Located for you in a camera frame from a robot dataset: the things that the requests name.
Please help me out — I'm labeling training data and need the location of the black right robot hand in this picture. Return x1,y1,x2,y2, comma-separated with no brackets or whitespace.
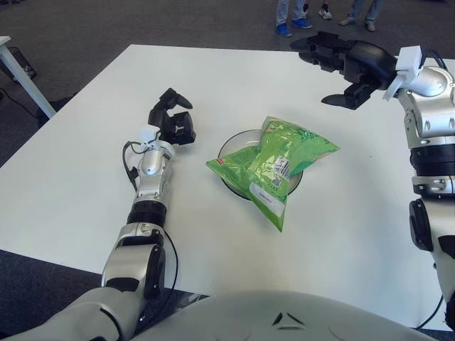
290,31,399,110

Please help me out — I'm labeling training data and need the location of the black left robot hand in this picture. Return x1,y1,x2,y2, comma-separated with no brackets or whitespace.
148,87,198,146

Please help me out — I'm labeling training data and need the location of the green snack bag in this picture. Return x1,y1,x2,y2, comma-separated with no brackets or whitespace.
205,114,341,234

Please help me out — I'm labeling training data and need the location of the white plate with black rim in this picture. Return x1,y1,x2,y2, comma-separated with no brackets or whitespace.
217,129,304,200

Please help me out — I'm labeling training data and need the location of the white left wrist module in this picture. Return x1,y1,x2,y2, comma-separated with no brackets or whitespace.
139,124,161,148

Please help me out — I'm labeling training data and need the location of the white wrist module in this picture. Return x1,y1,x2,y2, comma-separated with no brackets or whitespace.
382,45,426,102
139,124,161,148

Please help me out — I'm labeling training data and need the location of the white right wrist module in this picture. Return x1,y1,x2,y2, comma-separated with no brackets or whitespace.
382,45,426,102

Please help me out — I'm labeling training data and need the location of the person with beige shoes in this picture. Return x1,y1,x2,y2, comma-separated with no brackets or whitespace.
337,0,383,33

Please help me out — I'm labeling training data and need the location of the person with blue shoes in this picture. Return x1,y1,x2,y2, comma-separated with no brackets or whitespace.
275,0,313,38

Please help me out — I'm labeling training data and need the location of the white table leg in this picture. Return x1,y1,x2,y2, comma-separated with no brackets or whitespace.
0,35,57,120

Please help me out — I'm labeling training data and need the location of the black object on floor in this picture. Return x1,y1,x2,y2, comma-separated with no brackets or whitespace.
6,45,36,80

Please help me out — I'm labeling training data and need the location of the grey robot torso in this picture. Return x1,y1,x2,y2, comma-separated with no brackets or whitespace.
138,289,427,341

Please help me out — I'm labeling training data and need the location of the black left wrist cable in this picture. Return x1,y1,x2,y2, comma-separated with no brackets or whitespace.
122,141,144,193

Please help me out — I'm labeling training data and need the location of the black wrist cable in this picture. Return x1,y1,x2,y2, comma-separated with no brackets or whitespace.
122,141,144,193
422,51,449,70

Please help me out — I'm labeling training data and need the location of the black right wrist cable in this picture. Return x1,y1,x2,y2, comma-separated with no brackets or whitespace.
422,51,449,70

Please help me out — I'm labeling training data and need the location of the black left elbow cable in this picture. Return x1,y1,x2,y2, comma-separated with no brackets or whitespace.
158,230,178,298

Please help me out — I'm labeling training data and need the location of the black elbow cable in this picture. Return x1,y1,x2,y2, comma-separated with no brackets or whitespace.
414,293,446,330
158,230,178,298

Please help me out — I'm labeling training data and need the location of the black right elbow cable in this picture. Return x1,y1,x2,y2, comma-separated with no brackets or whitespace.
414,293,446,330

